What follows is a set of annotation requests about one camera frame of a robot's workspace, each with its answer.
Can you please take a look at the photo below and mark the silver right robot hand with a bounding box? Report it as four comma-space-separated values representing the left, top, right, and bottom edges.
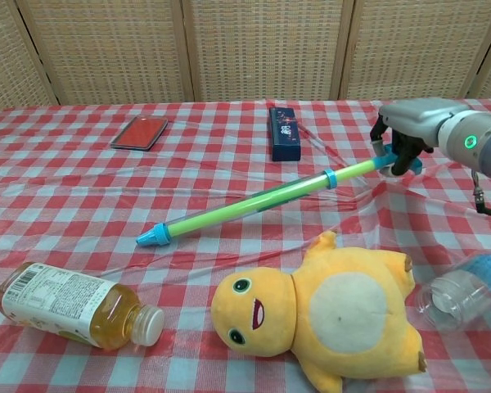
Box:
370, 97, 474, 179

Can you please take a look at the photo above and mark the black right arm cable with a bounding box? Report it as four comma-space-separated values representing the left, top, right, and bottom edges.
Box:
470, 169, 491, 220

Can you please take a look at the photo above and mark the red flat case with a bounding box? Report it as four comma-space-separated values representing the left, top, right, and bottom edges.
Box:
110, 115, 169, 151

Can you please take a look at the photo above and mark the green and blue water squirter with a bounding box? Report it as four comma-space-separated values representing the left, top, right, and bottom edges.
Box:
167, 142, 423, 241

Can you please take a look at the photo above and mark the red white checkered tablecloth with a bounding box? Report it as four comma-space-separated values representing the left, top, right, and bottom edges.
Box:
0, 97, 491, 393

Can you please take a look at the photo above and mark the dark blue rectangular box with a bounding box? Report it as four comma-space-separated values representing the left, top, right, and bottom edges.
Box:
268, 106, 304, 162

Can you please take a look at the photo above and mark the tea bottle white cap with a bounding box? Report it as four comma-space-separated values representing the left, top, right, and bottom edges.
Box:
0, 261, 165, 351

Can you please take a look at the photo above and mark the clear plastic bottle blue label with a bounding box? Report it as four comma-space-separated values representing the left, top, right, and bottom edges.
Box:
417, 252, 491, 332

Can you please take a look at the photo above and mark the yellow plush toy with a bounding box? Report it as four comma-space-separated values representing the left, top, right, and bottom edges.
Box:
210, 231, 426, 393

